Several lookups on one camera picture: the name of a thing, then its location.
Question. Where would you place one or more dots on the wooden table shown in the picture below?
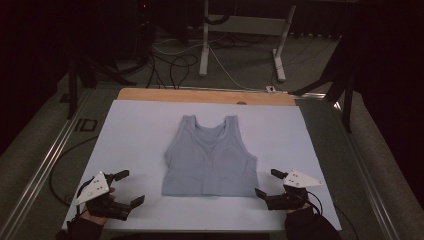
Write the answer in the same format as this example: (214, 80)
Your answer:
(186, 96)

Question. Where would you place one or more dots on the black metal stand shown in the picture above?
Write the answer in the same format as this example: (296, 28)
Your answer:
(347, 100)
(72, 86)

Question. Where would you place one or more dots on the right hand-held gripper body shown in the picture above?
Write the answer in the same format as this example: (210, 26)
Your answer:
(293, 198)

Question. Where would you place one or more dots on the white table mat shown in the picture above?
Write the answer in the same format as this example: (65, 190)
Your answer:
(140, 140)

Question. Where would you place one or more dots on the grey tank top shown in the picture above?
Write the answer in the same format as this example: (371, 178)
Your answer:
(210, 163)

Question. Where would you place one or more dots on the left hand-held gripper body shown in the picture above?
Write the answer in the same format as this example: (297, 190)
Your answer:
(96, 190)

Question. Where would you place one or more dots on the person's right hand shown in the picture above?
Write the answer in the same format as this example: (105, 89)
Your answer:
(300, 209)

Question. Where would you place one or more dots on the white desk frame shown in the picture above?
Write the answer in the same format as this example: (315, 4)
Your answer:
(246, 25)

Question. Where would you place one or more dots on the person's left hand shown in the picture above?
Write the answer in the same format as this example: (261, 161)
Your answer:
(95, 219)

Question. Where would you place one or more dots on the silver metal rail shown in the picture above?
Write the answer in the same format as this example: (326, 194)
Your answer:
(40, 170)
(366, 180)

